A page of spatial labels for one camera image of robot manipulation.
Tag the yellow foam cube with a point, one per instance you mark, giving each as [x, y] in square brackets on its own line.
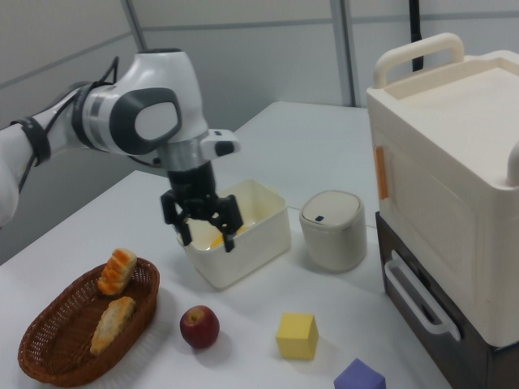
[296, 336]

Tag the short toasted bread piece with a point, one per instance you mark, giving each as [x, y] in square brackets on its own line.
[115, 271]

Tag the purple foam cube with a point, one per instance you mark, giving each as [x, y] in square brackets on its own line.
[359, 377]

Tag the black pole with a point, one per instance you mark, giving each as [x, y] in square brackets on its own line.
[415, 24]

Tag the long toasted bread loaf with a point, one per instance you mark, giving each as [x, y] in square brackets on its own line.
[111, 324]

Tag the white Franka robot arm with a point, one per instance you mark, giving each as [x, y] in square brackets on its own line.
[162, 81]

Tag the brown wicker basket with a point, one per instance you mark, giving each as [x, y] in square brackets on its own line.
[61, 344]

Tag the white plastic container box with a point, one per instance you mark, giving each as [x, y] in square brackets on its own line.
[243, 259]

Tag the small cream lidded bin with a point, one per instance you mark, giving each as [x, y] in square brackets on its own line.
[332, 243]

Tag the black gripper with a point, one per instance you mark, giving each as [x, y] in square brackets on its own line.
[190, 182]

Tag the cream plastic cabinet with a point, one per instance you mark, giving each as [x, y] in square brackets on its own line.
[446, 162]

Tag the red apple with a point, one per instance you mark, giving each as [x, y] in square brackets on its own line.
[198, 328]

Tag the yellow toy banana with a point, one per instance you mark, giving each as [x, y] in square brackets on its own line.
[217, 242]

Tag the dark brown drawer base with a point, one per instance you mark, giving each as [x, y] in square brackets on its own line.
[466, 364]

